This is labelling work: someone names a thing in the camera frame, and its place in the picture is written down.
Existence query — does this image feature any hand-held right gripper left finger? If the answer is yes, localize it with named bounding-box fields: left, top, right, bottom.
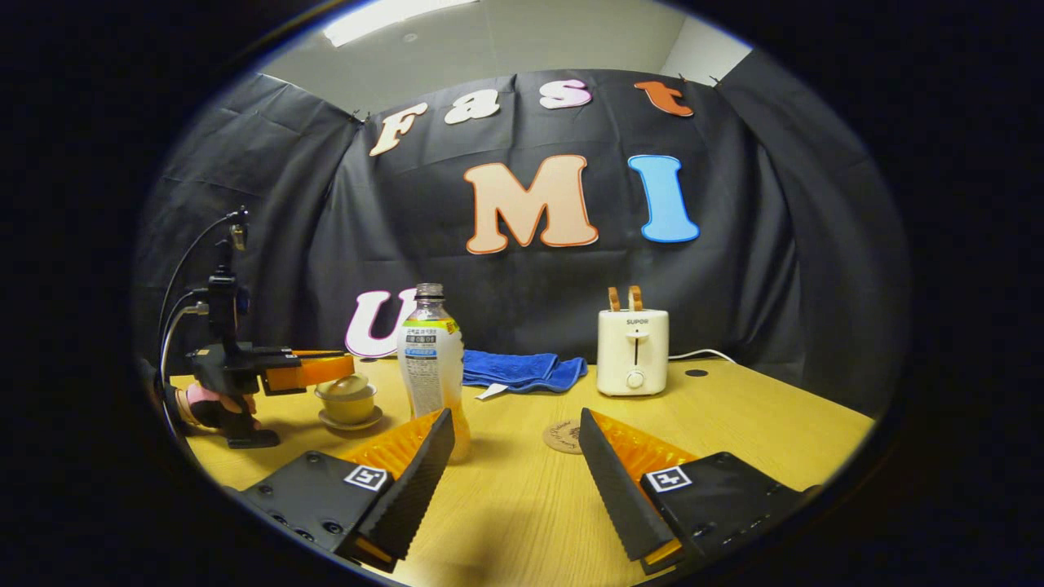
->
left=237, top=408, right=456, bottom=573

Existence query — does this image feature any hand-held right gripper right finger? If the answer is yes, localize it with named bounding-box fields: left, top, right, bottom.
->
left=579, top=408, right=821, bottom=576

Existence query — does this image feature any yellow ceramic teacup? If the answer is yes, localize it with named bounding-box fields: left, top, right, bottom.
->
left=315, top=383, right=378, bottom=426

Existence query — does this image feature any round cork coaster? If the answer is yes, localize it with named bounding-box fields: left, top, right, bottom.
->
left=542, top=419, right=585, bottom=455

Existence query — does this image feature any clear water bottle white label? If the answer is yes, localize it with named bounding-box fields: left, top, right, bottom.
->
left=397, top=283, right=473, bottom=462

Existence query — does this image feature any yellow ceramic saucer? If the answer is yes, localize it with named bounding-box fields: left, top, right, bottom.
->
left=318, top=406, right=384, bottom=432

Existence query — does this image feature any white toaster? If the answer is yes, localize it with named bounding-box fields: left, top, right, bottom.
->
left=597, top=309, right=670, bottom=397

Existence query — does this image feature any blue folded towel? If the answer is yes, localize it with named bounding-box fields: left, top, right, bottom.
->
left=462, top=350, right=588, bottom=401

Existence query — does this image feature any black backdrop cloth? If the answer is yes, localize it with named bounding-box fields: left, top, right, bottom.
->
left=135, top=51, right=910, bottom=417

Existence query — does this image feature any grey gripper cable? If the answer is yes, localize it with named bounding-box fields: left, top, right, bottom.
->
left=161, top=303, right=210, bottom=384

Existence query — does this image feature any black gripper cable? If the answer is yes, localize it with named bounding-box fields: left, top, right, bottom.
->
left=157, top=210, right=246, bottom=351

